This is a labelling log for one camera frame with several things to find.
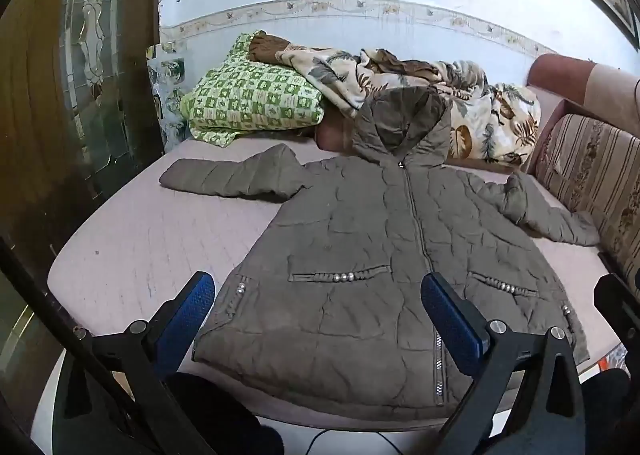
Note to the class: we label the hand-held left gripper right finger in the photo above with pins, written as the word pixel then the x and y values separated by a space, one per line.
pixel 450 320

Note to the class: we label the striped floral sofa cushion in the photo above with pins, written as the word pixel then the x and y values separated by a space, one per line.
pixel 590 170

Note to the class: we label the green checked pillow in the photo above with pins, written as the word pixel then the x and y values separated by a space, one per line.
pixel 245 95

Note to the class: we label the grey-brown quilted hooded jacket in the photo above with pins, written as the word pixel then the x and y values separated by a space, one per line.
pixel 360 235

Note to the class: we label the leaf print blanket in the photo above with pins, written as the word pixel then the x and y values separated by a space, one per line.
pixel 480 125

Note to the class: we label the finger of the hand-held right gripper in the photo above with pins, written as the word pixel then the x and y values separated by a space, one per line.
pixel 622 305

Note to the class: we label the printed plastic bag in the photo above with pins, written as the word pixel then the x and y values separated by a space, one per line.
pixel 167 85

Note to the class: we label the pink-brown sofa armrest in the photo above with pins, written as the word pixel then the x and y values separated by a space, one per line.
pixel 555 75

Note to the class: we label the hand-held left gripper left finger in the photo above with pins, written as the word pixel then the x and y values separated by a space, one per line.
pixel 192 305

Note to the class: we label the beige armrest cover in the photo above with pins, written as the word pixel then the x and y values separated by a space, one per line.
pixel 612 85

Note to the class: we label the brown pillow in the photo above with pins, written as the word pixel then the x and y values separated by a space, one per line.
pixel 332 135

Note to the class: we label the pink quilted mattress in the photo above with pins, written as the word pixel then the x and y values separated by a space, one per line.
pixel 130 245

